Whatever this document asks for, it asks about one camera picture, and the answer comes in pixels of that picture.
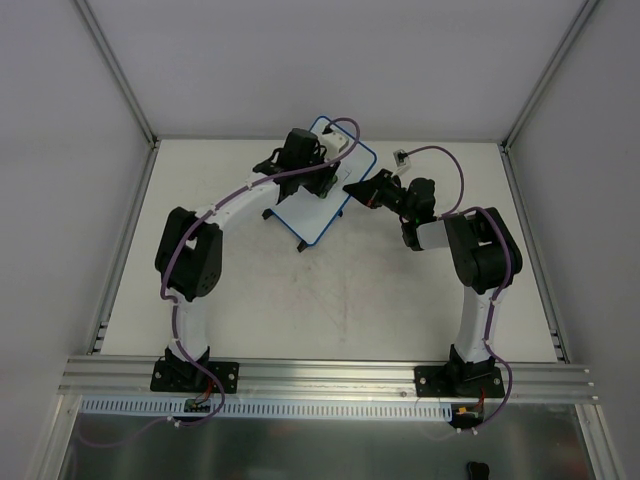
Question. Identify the black object bottom edge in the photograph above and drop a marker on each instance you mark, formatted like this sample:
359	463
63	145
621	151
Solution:
478	471

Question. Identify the right aluminium frame post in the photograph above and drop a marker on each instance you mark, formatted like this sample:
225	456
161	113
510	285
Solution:
564	47

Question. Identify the aluminium frame post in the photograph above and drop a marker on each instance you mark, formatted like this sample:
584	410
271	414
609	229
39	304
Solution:
564	47
101	42

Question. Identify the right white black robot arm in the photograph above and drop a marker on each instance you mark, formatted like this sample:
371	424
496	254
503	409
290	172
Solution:
486	259

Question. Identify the left aluminium frame post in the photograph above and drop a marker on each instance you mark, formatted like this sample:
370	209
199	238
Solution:
101	42

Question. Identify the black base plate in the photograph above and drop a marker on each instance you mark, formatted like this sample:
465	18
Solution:
183	377
435	381

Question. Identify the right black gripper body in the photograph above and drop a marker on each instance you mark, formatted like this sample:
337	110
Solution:
381	188

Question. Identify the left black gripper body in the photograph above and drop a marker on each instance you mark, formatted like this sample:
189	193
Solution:
314	181

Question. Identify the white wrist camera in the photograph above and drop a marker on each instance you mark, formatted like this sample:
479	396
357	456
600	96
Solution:
334	142
402	161

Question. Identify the black whiteboard foot right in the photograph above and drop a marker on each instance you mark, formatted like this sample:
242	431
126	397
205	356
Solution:
301	246

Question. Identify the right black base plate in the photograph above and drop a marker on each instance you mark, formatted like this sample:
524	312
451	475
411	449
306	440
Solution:
435	381

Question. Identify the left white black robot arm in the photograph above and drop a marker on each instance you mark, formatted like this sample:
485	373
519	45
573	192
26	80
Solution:
189	256

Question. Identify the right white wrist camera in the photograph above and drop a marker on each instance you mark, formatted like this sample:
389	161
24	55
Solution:
402	161

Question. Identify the white slotted cable duct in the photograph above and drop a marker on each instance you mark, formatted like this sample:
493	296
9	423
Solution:
270	408

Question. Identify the aluminium mounting rail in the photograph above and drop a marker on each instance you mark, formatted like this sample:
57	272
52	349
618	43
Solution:
554	383

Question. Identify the blue framed whiteboard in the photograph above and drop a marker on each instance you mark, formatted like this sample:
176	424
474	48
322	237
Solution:
307	216

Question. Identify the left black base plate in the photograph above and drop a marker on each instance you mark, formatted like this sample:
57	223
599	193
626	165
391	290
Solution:
183	377

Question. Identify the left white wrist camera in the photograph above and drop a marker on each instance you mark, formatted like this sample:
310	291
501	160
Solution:
334	142

